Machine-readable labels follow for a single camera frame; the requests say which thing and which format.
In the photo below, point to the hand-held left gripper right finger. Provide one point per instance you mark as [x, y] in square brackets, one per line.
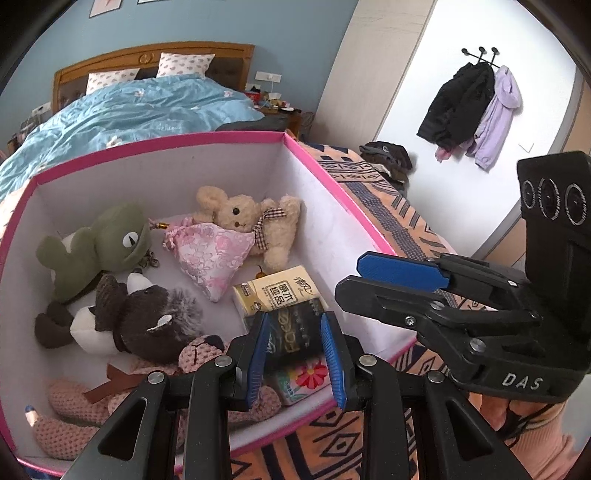
[332, 360]

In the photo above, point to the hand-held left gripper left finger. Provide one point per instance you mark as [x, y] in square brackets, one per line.
[258, 355]

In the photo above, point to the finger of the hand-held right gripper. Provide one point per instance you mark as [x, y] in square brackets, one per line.
[392, 302]
[401, 270]

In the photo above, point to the pink floral tissue pack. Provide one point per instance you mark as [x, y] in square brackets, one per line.
[300, 378]

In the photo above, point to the black tissue pack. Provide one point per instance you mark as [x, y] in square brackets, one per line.
[291, 332]

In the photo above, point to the yellow tissue pack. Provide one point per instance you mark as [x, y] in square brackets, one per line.
[272, 293]

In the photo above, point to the amber bead charm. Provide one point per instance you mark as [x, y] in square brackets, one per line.
[261, 272]

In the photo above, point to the pink cardboard box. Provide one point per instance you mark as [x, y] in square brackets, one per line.
[318, 217]

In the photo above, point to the pink brocade pouch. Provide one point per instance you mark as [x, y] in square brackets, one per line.
[207, 251]

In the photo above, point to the dark grey wolf plush toy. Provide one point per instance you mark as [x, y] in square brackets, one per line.
[138, 318]

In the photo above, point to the cream plush bunny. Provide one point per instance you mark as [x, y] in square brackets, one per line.
[235, 212]

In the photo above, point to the green frog plush toy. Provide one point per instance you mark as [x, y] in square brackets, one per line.
[106, 240]

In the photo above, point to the pink knitted plush bear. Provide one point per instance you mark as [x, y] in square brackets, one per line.
[69, 401]

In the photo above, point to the person's right forearm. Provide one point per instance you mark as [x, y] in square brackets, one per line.
[545, 443]

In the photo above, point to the orange patterned blanket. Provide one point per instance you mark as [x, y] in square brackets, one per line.
[392, 212]

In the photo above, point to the pink garment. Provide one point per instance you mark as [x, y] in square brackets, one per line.
[444, 152]

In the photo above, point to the purple hoodie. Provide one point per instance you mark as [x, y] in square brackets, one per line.
[496, 120]

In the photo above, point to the black jacket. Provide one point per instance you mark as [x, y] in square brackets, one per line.
[455, 106]

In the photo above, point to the cluttered bedside table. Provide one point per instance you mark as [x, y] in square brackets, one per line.
[281, 117]

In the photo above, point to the light wooden wardrobe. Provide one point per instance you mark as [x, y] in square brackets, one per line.
[369, 69]

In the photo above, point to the blue duvet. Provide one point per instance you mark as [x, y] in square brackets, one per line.
[115, 110]

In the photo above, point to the white patterned pillow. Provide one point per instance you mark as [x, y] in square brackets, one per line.
[184, 64]
[113, 81]

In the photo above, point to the wooden headboard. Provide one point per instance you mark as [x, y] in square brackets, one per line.
[115, 60]

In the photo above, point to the black wall coat rack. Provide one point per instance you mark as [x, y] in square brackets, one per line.
[482, 55]

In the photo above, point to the white wall socket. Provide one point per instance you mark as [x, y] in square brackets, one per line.
[40, 109]
[268, 77]

